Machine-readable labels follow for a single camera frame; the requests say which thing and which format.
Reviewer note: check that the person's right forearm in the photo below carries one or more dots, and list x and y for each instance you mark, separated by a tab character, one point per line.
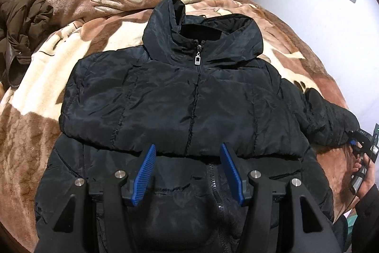
368	220

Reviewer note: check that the person's right hand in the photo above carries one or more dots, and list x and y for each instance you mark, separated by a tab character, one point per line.
370	179

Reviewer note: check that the black puffer jacket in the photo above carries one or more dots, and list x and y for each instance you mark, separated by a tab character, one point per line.
177	99

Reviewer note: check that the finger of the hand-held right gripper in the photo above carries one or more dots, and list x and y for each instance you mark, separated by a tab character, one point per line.
355	146
364	135

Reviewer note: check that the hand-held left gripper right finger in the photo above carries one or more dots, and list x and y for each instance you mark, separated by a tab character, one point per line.
232	173

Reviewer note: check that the brown puffer jacket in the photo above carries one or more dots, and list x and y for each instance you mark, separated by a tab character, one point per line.
20	13

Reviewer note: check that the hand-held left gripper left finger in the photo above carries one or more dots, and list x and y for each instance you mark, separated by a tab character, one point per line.
145	173

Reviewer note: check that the teal cloth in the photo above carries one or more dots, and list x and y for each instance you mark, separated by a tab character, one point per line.
351	224

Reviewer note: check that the brown cream printed blanket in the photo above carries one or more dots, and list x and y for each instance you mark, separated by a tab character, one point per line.
88	4

